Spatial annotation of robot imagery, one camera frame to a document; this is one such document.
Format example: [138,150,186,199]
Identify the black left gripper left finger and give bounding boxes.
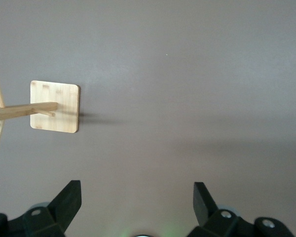
[0,180,82,237]

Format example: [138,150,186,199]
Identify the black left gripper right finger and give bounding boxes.
[187,182,296,237]

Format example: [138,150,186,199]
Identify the wooden mug tree stand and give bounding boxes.
[0,69,80,158]

